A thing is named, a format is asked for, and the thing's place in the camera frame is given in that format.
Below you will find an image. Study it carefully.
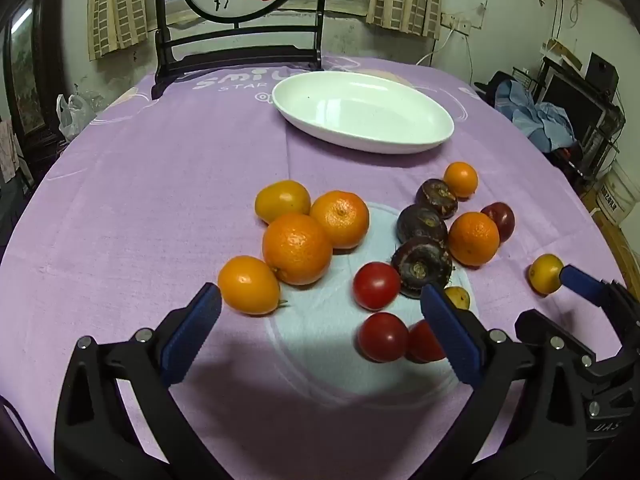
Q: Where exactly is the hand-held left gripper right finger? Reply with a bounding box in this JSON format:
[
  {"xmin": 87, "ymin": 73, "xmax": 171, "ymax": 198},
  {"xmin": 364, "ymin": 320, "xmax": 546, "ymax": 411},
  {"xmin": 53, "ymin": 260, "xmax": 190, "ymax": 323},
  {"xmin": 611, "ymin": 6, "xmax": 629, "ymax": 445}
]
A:
[{"xmin": 420, "ymin": 283, "xmax": 591, "ymax": 480}]

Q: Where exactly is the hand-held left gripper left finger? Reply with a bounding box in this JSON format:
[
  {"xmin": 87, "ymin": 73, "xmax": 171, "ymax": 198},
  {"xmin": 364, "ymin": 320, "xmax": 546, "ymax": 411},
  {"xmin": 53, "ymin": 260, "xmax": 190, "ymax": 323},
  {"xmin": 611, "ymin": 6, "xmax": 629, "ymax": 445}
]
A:
[{"xmin": 54, "ymin": 282, "xmax": 236, "ymax": 480}]

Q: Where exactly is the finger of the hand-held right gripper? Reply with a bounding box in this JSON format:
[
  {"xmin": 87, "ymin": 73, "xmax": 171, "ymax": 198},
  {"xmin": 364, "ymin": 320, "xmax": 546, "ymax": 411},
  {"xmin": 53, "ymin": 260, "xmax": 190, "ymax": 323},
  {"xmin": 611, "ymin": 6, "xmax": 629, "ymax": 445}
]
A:
[
  {"xmin": 515, "ymin": 309, "xmax": 598, "ymax": 368},
  {"xmin": 559, "ymin": 265, "xmax": 640, "ymax": 346}
]

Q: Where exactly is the yellow cherry tomato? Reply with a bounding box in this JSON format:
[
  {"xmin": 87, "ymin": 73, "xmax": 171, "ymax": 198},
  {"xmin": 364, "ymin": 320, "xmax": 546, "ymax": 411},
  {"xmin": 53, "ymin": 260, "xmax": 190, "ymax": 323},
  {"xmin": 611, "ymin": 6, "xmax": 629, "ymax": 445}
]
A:
[
  {"xmin": 529, "ymin": 254, "xmax": 565, "ymax": 295},
  {"xmin": 444, "ymin": 286, "xmax": 471, "ymax": 312}
]

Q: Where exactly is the smooth yellow-orange mandarin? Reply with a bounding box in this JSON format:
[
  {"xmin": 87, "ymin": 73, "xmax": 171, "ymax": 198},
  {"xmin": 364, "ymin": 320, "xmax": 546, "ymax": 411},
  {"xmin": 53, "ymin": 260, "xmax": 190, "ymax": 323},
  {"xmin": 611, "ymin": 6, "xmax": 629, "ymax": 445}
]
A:
[
  {"xmin": 217, "ymin": 256, "xmax": 288, "ymax": 316},
  {"xmin": 254, "ymin": 180, "xmax": 312, "ymax": 225}
]

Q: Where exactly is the dark purple water chestnut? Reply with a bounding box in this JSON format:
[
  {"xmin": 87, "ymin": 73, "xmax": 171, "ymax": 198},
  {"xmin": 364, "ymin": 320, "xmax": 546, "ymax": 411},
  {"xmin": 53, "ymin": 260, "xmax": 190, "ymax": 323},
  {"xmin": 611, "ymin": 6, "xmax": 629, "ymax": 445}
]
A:
[
  {"xmin": 416, "ymin": 179, "xmax": 459, "ymax": 219},
  {"xmin": 390, "ymin": 236, "xmax": 454, "ymax": 299},
  {"xmin": 397, "ymin": 204, "xmax": 449, "ymax": 244}
]

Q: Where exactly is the dark red cherry tomato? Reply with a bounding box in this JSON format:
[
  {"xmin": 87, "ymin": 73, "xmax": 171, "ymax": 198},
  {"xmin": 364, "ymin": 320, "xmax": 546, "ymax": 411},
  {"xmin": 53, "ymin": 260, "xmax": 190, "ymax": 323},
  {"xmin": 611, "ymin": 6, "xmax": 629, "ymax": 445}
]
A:
[{"xmin": 480, "ymin": 202, "xmax": 516, "ymax": 244}]

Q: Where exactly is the orange mandarin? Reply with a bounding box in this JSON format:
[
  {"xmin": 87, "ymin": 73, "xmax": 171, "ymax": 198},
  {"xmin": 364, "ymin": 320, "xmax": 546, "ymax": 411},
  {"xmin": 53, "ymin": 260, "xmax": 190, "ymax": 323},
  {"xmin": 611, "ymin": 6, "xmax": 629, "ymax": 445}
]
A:
[
  {"xmin": 262, "ymin": 212, "xmax": 334, "ymax": 286},
  {"xmin": 309, "ymin": 190, "xmax": 371, "ymax": 250},
  {"xmin": 443, "ymin": 161, "xmax": 479, "ymax": 198},
  {"xmin": 447, "ymin": 212, "xmax": 501, "ymax": 267}
]

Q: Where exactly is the white oval plate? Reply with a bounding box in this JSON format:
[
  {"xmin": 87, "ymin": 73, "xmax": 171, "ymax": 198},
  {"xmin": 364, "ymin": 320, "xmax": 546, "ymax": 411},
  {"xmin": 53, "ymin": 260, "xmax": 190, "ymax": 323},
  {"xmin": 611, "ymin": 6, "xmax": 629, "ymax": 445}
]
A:
[{"xmin": 271, "ymin": 71, "xmax": 455, "ymax": 155}]

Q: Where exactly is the white bucket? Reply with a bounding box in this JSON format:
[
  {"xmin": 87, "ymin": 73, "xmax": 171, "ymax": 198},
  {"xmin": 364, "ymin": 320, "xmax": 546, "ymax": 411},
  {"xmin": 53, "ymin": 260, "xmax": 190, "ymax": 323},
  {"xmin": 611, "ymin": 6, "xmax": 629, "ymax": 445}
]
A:
[{"xmin": 595, "ymin": 162, "xmax": 636, "ymax": 226}]

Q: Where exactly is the black metal stand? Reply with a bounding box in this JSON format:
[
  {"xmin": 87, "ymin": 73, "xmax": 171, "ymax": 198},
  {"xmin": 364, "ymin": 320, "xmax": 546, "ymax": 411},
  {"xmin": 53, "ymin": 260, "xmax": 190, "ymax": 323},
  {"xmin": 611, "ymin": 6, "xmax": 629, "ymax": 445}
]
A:
[{"xmin": 565, "ymin": 105, "xmax": 626, "ymax": 183}]

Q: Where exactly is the blue cloth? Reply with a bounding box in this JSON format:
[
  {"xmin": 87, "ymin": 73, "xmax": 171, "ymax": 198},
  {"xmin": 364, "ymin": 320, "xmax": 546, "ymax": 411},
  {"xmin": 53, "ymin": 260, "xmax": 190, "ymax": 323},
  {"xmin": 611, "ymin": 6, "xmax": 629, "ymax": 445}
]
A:
[{"xmin": 495, "ymin": 79, "xmax": 576, "ymax": 152}]

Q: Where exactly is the black monitor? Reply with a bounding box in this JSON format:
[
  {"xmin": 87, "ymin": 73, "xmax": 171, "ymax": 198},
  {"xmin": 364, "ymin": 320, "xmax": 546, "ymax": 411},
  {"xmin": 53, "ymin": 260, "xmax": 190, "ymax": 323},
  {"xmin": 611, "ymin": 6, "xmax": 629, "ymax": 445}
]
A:
[{"xmin": 540, "ymin": 57, "xmax": 621, "ymax": 146}]

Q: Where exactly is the black speaker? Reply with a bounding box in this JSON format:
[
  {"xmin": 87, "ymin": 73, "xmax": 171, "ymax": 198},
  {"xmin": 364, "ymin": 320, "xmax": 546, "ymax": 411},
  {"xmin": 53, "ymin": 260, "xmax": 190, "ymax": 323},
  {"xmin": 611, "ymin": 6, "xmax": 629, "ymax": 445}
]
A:
[{"xmin": 586, "ymin": 52, "xmax": 618, "ymax": 98}]

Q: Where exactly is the black bag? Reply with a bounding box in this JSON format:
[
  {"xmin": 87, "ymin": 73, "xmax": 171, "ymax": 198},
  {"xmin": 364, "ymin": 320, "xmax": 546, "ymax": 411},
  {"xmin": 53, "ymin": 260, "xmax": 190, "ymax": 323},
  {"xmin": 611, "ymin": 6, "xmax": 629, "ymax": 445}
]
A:
[{"xmin": 475, "ymin": 71, "xmax": 513, "ymax": 108}]

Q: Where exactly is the white plastic bag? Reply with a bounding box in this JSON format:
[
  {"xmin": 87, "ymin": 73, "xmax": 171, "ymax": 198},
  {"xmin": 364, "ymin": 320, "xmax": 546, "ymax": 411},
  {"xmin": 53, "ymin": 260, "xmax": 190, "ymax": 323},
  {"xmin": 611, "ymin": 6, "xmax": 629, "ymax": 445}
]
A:
[{"xmin": 56, "ymin": 94, "xmax": 96, "ymax": 141}]

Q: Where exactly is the pale hanging cloth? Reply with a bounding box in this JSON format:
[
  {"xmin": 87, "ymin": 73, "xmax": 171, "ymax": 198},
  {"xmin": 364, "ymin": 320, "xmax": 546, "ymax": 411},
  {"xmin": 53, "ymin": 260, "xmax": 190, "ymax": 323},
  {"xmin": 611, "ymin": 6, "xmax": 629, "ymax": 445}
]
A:
[{"xmin": 0, "ymin": 117, "xmax": 21, "ymax": 183}]

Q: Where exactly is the black chair with painted panel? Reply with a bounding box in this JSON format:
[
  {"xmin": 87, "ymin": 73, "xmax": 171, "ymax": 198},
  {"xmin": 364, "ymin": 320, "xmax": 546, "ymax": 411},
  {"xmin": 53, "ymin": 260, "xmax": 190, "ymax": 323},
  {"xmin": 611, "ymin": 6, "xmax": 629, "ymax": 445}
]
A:
[{"xmin": 150, "ymin": 0, "xmax": 331, "ymax": 101}]

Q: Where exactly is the dark wooden framed painting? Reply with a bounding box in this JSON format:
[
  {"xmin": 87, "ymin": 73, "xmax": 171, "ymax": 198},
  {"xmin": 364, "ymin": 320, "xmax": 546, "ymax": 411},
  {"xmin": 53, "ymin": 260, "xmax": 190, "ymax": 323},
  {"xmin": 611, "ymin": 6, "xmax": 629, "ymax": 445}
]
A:
[{"xmin": 2, "ymin": 0, "xmax": 61, "ymax": 151}]

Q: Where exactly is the white cable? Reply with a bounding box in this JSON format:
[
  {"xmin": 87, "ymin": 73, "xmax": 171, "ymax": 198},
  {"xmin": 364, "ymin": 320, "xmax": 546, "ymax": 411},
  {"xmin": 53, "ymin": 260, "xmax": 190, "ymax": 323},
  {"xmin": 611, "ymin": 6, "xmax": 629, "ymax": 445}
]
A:
[{"xmin": 415, "ymin": 25, "xmax": 475, "ymax": 86}]

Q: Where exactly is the white wall socket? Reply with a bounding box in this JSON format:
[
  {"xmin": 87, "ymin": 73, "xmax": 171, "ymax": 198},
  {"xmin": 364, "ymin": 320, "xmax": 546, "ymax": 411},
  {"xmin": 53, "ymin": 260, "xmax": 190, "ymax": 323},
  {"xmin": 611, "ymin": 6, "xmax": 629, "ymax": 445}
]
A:
[{"xmin": 442, "ymin": 14, "xmax": 473, "ymax": 36}]

